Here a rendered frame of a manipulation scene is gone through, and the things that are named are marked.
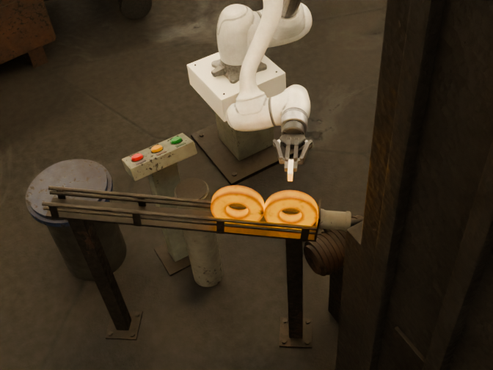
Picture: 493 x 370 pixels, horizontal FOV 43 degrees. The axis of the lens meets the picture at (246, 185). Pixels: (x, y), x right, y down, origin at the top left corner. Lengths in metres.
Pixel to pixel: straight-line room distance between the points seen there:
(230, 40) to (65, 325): 1.29
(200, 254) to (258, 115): 0.57
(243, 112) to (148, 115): 1.20
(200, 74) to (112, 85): 0.92
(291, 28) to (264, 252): 0.92
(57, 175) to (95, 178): 0.15
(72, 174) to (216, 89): 0.68
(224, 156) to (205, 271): 0.72
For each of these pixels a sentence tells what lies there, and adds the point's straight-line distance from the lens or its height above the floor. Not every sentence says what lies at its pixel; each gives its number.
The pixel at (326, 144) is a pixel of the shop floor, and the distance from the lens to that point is 3.00.
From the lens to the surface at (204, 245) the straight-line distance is 2.29.
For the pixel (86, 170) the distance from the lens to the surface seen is 2.43.
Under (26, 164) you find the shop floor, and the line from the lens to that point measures 3.20.
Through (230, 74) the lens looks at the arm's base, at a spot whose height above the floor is 0.48.
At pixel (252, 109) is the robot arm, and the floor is 0.71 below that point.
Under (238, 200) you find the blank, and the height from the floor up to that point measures 0.77.
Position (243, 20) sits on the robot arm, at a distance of 2.54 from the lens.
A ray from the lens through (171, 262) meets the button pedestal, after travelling 2.59.
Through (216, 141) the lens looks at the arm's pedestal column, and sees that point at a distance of 3.02.
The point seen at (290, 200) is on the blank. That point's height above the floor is 0.77.
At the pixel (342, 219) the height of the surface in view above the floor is 0.69.
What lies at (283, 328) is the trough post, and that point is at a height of 0.01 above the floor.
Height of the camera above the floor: 2.09
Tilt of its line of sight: 48 degrees down
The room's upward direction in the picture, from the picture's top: 6 degrees counter-clockwise
